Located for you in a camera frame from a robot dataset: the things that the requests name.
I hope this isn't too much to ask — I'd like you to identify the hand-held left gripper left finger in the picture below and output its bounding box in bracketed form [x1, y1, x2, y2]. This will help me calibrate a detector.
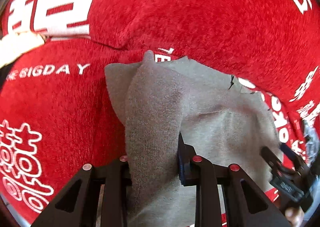
[31, 155, 133, 227]

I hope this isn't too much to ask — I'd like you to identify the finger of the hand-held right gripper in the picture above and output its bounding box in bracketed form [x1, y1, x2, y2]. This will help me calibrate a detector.
[280, 142, 309, 167]
[260, 146, 287, 174]

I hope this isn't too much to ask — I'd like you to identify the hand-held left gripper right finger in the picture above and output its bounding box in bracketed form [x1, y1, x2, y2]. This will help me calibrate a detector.
[176, 132, 292, 227]

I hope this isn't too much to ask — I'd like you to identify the grey knit garment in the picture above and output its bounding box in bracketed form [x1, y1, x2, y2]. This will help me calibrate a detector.
[104, 50, 283, 227]

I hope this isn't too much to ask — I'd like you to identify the person's right hand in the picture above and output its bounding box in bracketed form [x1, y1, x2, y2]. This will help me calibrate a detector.
[285, 206, 305, 227]

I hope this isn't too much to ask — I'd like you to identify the grey mottled object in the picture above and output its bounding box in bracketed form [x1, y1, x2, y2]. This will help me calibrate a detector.
[301, 117, 320, 167]

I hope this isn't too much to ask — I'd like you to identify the red printed sofa cover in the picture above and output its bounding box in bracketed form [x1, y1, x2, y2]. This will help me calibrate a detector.
[0, 0, 320, 227]

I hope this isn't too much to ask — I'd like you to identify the cream cloth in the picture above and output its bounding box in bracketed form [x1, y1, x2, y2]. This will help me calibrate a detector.
[0, 31, 47, 68]

